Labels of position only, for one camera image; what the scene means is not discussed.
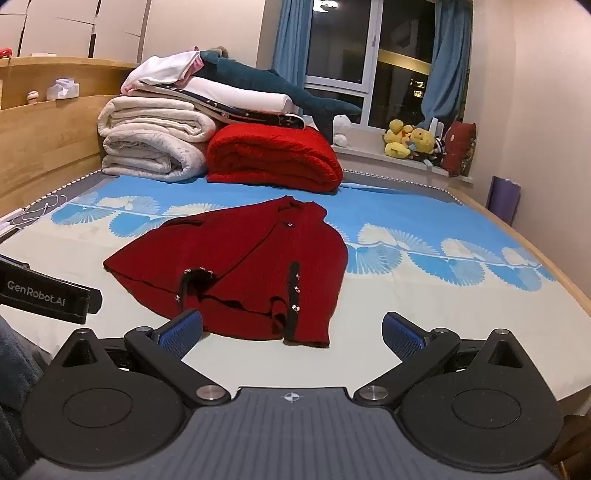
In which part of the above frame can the teal shark plush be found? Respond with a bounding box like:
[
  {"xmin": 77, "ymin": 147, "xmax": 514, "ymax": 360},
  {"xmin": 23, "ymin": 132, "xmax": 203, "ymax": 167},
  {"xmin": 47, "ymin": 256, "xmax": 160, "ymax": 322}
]
[{"xmin": 198, "ymin": 46, "xmax": 363, "ymax": 139}]

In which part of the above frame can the white tissue pack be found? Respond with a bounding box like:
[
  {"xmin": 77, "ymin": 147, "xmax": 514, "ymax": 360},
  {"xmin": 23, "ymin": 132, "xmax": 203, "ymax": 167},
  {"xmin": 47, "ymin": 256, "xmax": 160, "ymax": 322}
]
[{"xmin": 46, "ymin": 78, "xmax": 79, "ymax": 100}]

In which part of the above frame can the pale cardboard box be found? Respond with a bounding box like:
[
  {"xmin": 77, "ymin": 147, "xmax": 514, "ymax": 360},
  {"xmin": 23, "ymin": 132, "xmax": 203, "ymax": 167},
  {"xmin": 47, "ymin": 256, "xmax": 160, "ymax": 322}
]
[
  {"xmin": 0, "ymin": 0, "xmax": 100, "ymax": 58},
  {"xmin": 90, "ymin": 0, "xmax": 153, "ymax": 63}
]

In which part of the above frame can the dark red knit cardigan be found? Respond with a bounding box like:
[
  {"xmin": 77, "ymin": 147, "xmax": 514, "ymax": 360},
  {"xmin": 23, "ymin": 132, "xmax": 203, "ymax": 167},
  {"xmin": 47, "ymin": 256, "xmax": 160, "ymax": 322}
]
[{"xmin": 102, "ymin": 195, "xmax": 350, "ymax": 348}]

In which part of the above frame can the yellow duck plush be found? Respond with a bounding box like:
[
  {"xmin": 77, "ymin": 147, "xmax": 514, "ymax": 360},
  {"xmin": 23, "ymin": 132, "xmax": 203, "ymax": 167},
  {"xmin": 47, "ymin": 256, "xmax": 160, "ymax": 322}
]
[{"xmin": 384, "ymin": 119, "xmax": 414, "ymax": 159}]

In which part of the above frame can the person's jeans leg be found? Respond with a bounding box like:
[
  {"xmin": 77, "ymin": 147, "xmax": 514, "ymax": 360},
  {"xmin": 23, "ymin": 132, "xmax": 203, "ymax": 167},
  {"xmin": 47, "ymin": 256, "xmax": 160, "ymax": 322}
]
[{"xmin": 0, "ymin": 316, "xmax": 51, "ymax": 480}]

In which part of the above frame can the red folded blanket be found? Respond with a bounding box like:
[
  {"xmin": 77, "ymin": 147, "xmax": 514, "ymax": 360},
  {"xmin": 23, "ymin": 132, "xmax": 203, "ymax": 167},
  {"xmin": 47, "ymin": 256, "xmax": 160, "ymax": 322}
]
[{"xmin": 205, "ymin": 124, "xmax": 345, "ymax": 193}]

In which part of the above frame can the pink and white folded cloth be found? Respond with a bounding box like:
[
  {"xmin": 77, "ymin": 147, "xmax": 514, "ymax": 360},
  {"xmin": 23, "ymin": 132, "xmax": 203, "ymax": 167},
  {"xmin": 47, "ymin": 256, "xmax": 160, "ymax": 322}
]
[{"xmin": 121, "ymin": 46, "xmax": 204, "ymax": 93}]

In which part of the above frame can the blue and white printed bedsheet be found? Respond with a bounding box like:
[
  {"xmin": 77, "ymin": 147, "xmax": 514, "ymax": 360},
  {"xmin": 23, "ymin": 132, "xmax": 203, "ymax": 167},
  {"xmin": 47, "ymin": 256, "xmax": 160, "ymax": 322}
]
[{"xmin": 0, "ymin": 170, "xmax": 591, "ymax": 416}]

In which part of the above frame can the cream folded quilt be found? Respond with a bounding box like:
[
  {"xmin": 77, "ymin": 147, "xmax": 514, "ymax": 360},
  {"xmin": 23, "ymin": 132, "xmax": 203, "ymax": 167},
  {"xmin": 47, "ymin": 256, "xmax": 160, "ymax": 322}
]
[{"xmin": 97, "ymin": 95, "xmax": 219, "ymax": 144}]

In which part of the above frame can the grey-white folded fleece blanket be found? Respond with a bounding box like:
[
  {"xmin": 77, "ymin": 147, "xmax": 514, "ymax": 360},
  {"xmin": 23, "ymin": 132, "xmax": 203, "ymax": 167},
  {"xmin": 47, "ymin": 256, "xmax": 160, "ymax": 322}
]
[{"xmin": 100, "ymin": 129, "xmax": 209, "ymax": 182}]

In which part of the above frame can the yellow bear plush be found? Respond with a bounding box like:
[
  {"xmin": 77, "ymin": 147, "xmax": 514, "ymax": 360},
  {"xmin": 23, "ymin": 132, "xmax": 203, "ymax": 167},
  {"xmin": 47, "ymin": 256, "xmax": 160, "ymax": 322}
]
[{"xmin": 409, "ymin": 128, "xmax": 437, "ymax": 155}]

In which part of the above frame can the white plush toy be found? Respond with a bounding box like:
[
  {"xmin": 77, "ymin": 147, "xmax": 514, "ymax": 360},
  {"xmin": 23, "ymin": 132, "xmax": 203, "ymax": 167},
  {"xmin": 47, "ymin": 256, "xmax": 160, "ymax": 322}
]
[{"xmin": 332, "ymin": 114, "xmax": 353, "ymax": 147}]

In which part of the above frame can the white windowsill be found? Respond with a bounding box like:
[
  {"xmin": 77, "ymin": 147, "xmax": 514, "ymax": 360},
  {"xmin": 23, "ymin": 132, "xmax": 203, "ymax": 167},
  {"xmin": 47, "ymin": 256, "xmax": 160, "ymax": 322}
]
[{"xmin": 332, "ymin": 124, "xmax": 474, "ymax": 186}]

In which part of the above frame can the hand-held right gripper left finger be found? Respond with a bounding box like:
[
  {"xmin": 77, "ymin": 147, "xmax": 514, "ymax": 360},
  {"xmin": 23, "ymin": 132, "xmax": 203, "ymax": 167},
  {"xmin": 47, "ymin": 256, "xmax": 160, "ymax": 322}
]
[{"xmin": 50, "ymin": 308, "xmax": 232, "ymax": 408}]

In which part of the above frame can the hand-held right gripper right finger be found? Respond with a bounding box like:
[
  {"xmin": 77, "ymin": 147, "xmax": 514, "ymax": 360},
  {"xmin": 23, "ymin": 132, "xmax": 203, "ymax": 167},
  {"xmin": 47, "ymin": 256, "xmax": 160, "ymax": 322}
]
[{"xmin": 353, "ymin": 312, "xmax": 536, "ymax": 408}]

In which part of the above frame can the blue curtain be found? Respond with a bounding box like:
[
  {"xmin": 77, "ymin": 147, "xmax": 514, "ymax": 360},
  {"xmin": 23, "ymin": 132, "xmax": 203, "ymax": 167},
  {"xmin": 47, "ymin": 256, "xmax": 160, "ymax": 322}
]
[
  {"xmin": 420, "ymin": 0, "xmax": 474, "ymax": 129},
  {"xmin": 272, "ymin": 0, "xmax": 315, "ymax": 86}
]

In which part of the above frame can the wooden bed frame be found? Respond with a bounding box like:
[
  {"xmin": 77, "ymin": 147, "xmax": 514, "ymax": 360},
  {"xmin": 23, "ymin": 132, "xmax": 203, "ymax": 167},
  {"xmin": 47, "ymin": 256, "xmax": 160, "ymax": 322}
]
[{"xmin": 443, "ymin": 185, "xmax": 591, "ymax": 467}]

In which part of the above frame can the red plush cushion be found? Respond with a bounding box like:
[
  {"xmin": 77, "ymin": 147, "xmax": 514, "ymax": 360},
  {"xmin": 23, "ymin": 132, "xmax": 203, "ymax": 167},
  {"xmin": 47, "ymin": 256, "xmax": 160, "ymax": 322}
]
[{"xmin": 441, "ymin": 121, "xmax": 477, "ymax": 177}]

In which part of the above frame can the white cable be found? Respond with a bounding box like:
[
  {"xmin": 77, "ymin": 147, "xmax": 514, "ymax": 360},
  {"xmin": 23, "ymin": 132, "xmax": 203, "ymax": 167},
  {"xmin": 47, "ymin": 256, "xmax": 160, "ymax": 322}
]
[{"xmin": 14, "ymin": 194, "xmax": 68, "ymax": 227}]

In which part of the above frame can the wooden headboard shelf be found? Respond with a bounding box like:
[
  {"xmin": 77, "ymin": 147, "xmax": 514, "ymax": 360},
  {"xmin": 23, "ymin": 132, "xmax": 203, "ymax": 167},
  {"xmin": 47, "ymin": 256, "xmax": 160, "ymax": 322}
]
[{"xmin": 0, "ymin": 56, "xmax": 144, "ymax": 217}]

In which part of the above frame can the white-framed window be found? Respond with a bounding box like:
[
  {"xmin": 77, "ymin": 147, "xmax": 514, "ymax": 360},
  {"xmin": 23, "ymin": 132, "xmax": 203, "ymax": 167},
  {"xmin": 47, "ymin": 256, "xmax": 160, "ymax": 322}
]
[{"xmin": 305, "ymin": 0, "xmax": 437, "ymax": 127}]

